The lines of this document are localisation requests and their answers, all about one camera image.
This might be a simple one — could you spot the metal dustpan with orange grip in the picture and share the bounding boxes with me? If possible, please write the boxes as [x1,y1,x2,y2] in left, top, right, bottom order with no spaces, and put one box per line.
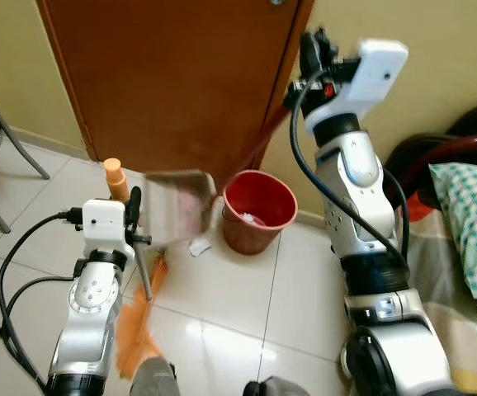
[104,158,217,300]

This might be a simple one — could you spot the orange bristle broom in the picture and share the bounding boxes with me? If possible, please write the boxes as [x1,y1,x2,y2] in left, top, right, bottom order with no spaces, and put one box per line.
[115,78,305,382]

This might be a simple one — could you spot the white paper scrap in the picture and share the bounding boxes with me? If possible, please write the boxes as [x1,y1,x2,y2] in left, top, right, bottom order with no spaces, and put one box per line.
[189,238,213,257]

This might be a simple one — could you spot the red plastic bucket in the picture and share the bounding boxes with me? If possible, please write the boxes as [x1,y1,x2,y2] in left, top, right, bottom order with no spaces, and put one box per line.
[222,169,298,256]

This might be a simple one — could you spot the white waste in bucket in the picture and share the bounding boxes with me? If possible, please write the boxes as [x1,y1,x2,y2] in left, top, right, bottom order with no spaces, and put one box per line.
[240,213,269,229]

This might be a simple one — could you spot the brown wooden door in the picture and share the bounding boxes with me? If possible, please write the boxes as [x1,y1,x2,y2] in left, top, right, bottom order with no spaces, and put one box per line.
[36,0,315,189]

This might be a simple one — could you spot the dark wooden bed headboard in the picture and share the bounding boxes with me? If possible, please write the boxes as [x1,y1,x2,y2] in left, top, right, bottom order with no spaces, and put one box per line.
[385,101,477,217]

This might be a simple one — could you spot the grey robot left leg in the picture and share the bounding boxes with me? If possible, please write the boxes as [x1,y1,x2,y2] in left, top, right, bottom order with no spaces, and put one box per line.
[130,356,178,396]

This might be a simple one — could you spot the grey robot leg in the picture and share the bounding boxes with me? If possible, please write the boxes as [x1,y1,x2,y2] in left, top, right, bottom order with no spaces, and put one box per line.
[130,356,178,396]
[243,375,310,396]

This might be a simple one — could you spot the green checked pillow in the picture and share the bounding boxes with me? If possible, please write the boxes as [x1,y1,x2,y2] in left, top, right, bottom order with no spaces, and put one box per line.
[428,163,477,303]

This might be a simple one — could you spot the patterned bed blanket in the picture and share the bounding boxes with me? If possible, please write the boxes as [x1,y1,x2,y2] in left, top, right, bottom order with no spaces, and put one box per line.
[404,194,477,396]

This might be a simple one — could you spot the grey robot right leg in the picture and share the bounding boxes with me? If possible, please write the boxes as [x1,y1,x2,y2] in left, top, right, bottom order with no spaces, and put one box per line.
[243,375,310,396]

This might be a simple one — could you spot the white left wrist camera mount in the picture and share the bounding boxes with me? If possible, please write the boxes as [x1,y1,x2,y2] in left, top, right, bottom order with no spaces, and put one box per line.
[80,198,136,257]

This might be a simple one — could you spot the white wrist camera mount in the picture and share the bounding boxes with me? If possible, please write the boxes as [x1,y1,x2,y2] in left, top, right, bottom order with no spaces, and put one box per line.
[80,198,136,257]
[305,39,409,138]

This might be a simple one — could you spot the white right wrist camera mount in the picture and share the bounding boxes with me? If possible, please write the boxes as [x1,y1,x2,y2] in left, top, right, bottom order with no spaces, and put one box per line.
[305,39,409,138]

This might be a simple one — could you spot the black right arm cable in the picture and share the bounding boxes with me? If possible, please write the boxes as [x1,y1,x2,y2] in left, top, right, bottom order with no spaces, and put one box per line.
[290,76,411,273]

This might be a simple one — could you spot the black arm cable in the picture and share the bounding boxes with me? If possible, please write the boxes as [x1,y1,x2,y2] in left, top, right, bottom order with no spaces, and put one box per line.
[290,76,411,273]
[0,210,87,390]

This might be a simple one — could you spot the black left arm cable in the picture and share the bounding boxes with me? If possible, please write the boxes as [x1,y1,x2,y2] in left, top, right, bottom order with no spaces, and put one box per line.
[0,210,87,390]

